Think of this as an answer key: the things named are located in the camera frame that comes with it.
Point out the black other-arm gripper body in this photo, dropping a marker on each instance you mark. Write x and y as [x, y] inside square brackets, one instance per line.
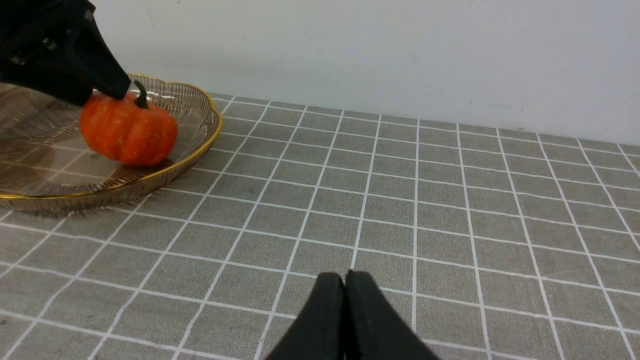
[36, 41]

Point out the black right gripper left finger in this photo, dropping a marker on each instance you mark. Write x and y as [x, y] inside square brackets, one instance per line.
[316, 332]

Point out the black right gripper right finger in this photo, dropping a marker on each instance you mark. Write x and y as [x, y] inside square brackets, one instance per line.
[375, 331]

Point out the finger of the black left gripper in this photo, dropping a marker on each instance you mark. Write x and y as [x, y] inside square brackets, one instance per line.
[90, 64]

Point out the small orange pumpkin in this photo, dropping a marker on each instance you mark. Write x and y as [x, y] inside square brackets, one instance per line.
[132, 130]

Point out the amber glass gold-rimmed plate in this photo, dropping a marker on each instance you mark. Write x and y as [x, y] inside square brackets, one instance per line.
[47, 168]

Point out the grey grid-pattern tablecloth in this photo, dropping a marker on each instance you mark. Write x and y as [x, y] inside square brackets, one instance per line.
[492, 244]

